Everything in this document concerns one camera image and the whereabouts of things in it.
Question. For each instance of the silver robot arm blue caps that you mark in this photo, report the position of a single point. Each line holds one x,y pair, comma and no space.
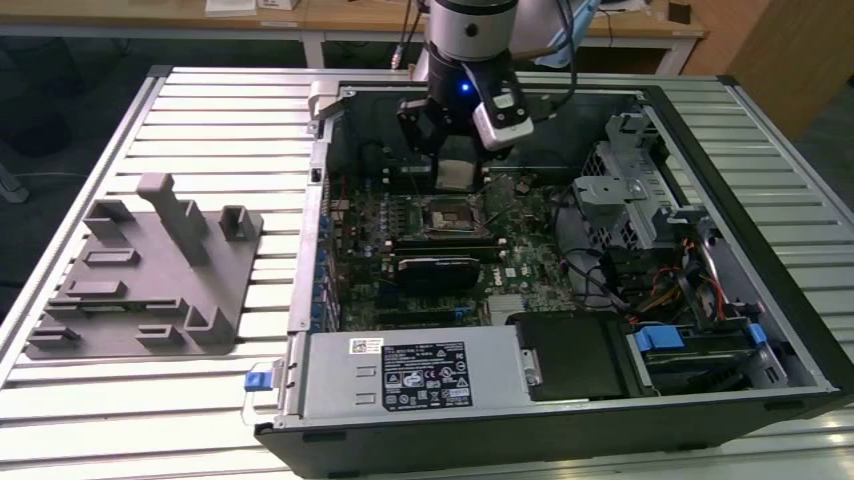
467,30

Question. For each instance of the black open PC case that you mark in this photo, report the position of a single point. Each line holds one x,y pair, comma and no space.
467,445

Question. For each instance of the small black box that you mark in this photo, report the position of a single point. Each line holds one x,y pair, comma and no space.
679,12

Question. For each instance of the wooden cabinet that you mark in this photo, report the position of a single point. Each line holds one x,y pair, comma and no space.
788,60

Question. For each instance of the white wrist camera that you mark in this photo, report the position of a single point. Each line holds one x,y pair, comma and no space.
503,127

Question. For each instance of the round coin battery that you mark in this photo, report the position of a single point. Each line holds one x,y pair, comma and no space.
522,186

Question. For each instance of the small blue expansion slot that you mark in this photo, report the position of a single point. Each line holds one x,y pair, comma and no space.
462,316

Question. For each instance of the silver finned heat sink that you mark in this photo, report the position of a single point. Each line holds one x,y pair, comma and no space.
507,310

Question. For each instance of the perforated metal drive cage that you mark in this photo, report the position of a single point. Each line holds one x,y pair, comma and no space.
614,160

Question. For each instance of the short black expansion slot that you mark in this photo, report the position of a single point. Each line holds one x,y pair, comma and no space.
414,317

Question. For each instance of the CPU socket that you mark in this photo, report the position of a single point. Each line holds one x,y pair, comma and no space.
449,217

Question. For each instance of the small blue carrier tab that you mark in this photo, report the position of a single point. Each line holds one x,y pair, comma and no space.
756,335

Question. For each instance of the green motherboard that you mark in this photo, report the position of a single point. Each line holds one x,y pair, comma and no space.
541,295

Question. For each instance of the white barcode sticker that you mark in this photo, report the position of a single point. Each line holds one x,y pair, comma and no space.
365,346

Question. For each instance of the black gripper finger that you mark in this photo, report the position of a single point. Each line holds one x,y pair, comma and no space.
417,125
486,156

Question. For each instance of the grey plastic parts rack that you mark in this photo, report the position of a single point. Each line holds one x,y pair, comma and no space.
200,280

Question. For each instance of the small white box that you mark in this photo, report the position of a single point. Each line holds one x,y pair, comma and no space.
276,4

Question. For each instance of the blue plastic latch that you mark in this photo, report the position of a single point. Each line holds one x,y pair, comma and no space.
260,381

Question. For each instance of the silver power supply unit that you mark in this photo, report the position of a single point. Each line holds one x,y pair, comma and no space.
327,375

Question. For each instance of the silver square CPU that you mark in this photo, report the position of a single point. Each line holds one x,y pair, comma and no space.
455,175

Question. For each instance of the RAM slot with black clips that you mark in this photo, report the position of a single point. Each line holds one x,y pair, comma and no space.
405,175
405,187

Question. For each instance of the black plastic shroud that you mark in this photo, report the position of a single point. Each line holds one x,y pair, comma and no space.
567,357

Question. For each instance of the black rating label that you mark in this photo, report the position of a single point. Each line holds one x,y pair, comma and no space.
423,375

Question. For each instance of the grey metal stand foot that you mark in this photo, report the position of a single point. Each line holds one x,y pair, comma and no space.
14,187

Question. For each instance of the long black expansion slot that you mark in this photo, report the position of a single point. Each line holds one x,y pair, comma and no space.
447,254
447,243

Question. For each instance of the large blue disk carrier tab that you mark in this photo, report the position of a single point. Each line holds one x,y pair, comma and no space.
657,340

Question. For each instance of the black hard disk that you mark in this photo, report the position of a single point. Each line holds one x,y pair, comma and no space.
701,365

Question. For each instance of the wooden desk white legs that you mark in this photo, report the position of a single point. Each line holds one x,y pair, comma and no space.
167,17

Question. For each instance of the black graphics card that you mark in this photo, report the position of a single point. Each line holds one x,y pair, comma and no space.
437,275

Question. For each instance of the silver bracket with round hole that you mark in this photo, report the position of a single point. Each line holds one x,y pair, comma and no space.
603,192

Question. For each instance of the RAM slot with white clips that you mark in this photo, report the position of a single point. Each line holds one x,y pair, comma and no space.
405,170
405,180

